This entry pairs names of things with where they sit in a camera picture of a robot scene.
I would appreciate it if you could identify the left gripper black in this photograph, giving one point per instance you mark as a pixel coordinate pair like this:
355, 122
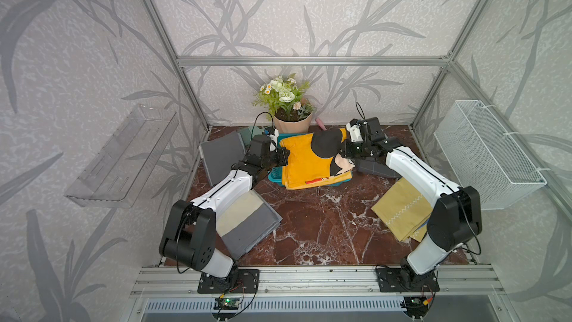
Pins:
282, 157

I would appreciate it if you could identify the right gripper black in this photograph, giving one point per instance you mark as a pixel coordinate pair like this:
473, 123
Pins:
345, 151

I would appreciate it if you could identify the dark grey checked pillowcase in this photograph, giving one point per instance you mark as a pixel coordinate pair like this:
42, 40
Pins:
372, 167

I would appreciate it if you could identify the teal plastic basket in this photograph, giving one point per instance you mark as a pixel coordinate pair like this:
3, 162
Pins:
276, 174

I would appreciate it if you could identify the yellow cartoon mouse pillowcase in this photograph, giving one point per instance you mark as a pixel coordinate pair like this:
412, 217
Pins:
315, 160

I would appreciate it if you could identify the pale yellow zigzag pillowcase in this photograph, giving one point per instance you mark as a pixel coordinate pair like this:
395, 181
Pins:
404, 210

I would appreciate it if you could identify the grey and beige pillowcase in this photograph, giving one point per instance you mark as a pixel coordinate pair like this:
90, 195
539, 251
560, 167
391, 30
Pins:
246, 223

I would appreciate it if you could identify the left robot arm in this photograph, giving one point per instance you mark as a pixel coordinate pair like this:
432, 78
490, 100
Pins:
190, 233

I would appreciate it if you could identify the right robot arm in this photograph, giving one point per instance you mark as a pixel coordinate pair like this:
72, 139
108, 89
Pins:
456, 211

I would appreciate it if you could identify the plain grey folded pillowcase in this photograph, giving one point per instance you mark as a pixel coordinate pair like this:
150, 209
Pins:
220, 155

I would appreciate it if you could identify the green dustpan left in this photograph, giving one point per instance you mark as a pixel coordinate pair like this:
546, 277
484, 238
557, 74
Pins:
248, 133

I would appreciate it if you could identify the potted artificial flower plant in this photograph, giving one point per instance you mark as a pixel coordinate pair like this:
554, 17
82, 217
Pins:
284, 99

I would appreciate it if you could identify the left controller board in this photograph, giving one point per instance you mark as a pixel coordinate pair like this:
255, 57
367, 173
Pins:
222, 304

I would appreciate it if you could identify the controller board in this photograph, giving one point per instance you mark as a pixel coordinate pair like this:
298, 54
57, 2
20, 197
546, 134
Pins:
418, 305
222, 304

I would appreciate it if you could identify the right controller board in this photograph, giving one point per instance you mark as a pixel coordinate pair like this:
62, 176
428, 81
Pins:
418, 305

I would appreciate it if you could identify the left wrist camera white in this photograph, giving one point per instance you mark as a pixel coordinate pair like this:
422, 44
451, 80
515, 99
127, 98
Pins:
273, 133

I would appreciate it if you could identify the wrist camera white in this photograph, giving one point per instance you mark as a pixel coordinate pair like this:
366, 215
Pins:
353, 130
273, 133

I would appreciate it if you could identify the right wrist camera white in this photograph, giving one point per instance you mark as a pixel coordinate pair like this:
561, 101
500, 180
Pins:
353, 130

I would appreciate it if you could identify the pink handle object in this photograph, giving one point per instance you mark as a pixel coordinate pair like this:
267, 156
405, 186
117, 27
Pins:
320, 124

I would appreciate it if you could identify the white wire wall basket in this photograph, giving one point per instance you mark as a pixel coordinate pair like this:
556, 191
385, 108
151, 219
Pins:
484, 155

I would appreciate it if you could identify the aluminium cage frame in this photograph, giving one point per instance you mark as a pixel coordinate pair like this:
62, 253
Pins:
448, 66

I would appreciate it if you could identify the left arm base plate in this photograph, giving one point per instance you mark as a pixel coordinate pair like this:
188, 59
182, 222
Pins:
239, 280

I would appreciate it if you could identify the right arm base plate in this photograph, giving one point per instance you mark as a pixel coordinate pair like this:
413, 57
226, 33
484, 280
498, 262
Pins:
404, 279

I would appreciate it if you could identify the clear acrylic wall shelf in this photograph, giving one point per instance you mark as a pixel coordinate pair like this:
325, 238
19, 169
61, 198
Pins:
120, 170

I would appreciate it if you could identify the aluminium front rail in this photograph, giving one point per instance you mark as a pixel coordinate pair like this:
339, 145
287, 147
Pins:
319, 281

